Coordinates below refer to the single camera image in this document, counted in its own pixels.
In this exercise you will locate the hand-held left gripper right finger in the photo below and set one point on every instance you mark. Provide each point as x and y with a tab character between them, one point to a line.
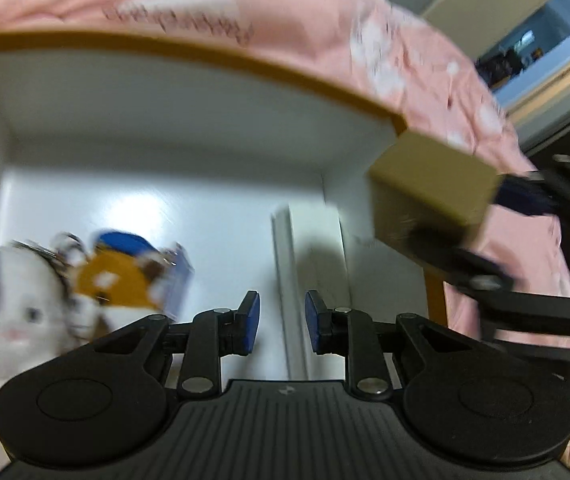
315	321

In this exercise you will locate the small tan cardboard box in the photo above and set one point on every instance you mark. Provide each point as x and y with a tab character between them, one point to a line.
430	185

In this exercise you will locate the dark chair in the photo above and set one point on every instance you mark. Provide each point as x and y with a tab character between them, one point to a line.
497	67

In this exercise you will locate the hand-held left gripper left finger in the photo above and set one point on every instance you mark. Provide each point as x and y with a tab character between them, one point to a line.
250	320

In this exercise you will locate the white and black plush toy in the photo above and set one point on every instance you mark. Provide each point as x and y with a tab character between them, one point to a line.
20	310

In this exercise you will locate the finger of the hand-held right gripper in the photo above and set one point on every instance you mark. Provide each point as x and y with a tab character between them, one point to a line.
520	195
540	317

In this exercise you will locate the white flat box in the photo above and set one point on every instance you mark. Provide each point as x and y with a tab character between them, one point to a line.
310	280

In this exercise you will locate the orange cardboard storage box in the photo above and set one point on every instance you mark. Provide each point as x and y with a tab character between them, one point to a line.
165	125

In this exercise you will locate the pink printed blanket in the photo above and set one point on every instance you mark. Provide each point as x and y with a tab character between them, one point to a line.
290	10

